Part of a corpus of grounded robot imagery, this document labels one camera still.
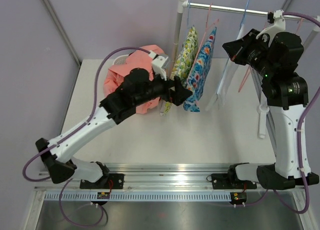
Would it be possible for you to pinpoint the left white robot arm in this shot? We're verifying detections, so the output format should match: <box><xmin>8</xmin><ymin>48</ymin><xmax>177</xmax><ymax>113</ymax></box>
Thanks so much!
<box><xmin>35</xmin><ymin>68</ymin><xmax>192</xmax><ymax>189</ymax></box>

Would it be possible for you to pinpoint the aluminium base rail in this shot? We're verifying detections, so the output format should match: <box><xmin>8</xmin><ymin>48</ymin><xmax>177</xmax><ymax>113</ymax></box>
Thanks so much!
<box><xmin>34</xmin><ymin>162</ymin><xmax>306</xmax><ymax>193</ymax></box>

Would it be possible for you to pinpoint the pink skirt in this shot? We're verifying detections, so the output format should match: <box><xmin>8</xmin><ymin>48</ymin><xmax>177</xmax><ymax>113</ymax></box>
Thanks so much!
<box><xmin>103</xmin><ymin>45</ymin><xmax>165</xmax><ymax>114</ymax></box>

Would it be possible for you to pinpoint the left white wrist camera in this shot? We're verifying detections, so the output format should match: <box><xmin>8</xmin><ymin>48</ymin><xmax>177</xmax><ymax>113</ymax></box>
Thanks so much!
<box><xmin>148</xmin><ymin>51</ymin><xmax>170</xmax><ymax>81</ymax></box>

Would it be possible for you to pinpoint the blue hanger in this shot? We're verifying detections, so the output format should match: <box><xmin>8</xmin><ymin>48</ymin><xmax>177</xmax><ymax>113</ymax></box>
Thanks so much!
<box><xmin>219</xmin><ymin>0</ymin><xmax>250</xmax><ymax>94</ymax></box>
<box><xmin>185</xmin><ymin>0</ymin><xmax>191</xmax><ymax>39</ymax></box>

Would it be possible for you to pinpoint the white slotted cable duct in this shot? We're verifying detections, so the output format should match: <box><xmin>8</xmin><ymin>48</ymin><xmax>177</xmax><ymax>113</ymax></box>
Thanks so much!
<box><xmin>44</xmin><ymin>191</ymin><xmax>231</xmax><ymax>202</ymax></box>

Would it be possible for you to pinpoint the white metal clothes rack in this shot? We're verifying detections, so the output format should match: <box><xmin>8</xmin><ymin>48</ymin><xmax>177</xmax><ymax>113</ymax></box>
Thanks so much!
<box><xmin>159</xmin><ymin>0</ymin><xmax>320</xmax><ymax>140</ymax></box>

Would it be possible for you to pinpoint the pink hanger rightmost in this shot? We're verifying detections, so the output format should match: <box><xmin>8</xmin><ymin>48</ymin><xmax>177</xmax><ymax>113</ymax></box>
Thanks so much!
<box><xmin>295</xmin><ymin>18</ymin><xmax>303</xmax><ymax>34</ymax></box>

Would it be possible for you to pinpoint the blue hanger leftmost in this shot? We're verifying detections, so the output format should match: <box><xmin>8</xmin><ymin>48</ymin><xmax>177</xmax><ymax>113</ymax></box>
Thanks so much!
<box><xmin>185</xmin><ymin>0</ymin><xmax>191</xmax><ymax>39</ymax></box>

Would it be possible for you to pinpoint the white skirt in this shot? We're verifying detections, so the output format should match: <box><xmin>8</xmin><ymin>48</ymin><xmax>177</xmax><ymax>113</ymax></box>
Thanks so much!
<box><xmin>204</xmin><ymin>23</ymin><xmax>247</xmax><ymax>112</ymax></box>

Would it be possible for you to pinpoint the white perforated plastic basket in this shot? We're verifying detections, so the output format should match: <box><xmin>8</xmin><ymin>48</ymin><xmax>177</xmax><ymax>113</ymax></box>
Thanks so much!
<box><xmin>112</xmin><ymin>54</ymin><xmax>129</xmax><ymax>65</ymax></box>

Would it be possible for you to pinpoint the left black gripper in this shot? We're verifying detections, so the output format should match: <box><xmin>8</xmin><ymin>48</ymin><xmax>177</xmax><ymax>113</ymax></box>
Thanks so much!
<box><xmin>133</xmin><ymin>69</ymin><xmax>193</xmax><ymax>107</ymax></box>

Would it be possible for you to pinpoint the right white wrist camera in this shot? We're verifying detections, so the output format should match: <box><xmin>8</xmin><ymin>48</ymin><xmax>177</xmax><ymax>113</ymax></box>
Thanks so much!
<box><xmin>255</xmin><ymin>9</ymin><xmax>286</xmax><ymax>42</ymax></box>

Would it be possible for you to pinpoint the blue floral skirt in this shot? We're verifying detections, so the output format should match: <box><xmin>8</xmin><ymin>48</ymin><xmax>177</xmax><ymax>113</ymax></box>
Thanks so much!
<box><xmin>183</xmin><ymin>26</ymin><xmax>217</xmax><ymax>113</ymax></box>

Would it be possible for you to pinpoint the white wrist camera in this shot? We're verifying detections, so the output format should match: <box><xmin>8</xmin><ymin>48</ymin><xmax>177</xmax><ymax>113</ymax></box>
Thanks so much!
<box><xmin>255</xmin><ymin>9</ymin><xmax>286</xmax><ymax>42</ymax></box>
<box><xmin>148</xmin><ymin>51</ymin><xmax>170</xmax><ymax>81</ymax></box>

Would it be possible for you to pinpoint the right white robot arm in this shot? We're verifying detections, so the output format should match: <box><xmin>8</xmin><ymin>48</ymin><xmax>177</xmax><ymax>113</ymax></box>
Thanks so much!
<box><xmin>222</xmin><ymin>29</ymin><xmax>320</xmax><ymax>190</ymax></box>

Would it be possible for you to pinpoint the yellow lemon print skirt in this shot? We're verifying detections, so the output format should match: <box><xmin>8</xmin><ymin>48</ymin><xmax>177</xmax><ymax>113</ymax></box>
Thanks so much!
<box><xmin>163</xmin><ymin>26</ymin><xmax>200</xmax><ymax>116</ymax></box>

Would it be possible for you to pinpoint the pink hanger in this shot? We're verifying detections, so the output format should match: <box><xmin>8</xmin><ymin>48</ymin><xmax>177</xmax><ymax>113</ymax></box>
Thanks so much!
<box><xmin>238</xmin><ymin>66</ymin><xmax>251</xmax><ymax>93</ymax></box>
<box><xmin>295</xmin><ymin>18</ymin><xmax>303</xmax><ymax>34</ymax></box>
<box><xmin>189</xmin><ymin>4</ymin><xmax>220</xmax><ymax>76</ymax></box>

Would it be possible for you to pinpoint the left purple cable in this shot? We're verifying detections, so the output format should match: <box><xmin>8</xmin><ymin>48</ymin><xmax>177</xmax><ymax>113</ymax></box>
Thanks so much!
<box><xmin>22</xmin><ymin>46</ymin><xmax>156</xmax><ymax>226</ymax></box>

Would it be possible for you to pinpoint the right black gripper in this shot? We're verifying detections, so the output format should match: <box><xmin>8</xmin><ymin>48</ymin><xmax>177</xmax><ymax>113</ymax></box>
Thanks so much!
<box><xmin>223</xmin><ymin>29</ymin><xmax>277</xmax><ymax>79</ymax></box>

